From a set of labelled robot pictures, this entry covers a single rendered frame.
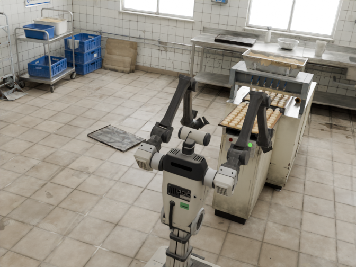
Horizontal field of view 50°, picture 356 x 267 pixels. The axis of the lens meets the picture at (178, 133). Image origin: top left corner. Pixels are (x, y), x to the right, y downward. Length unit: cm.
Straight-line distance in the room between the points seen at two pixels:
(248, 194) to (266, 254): 50
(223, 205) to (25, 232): 166
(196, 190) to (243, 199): 142
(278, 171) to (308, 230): 65
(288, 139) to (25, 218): 246
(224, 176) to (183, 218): 37
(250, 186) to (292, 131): 76
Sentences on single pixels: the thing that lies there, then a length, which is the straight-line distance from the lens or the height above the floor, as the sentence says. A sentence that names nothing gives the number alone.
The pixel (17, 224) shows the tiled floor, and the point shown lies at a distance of 351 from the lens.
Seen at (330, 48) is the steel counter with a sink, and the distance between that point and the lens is 660.
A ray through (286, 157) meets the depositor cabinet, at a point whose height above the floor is 42.
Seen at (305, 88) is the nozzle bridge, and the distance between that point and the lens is 358.
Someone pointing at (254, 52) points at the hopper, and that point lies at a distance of 390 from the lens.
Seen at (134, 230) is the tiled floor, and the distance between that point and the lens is 334.
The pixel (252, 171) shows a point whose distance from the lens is 319.
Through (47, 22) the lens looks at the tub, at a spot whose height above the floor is 98.
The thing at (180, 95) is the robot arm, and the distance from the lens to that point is 220.
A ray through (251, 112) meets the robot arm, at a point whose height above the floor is 140.
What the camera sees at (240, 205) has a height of 20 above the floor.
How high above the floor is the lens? 216
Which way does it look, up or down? 26 degrees down
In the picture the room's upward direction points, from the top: 5 degrees clockwise
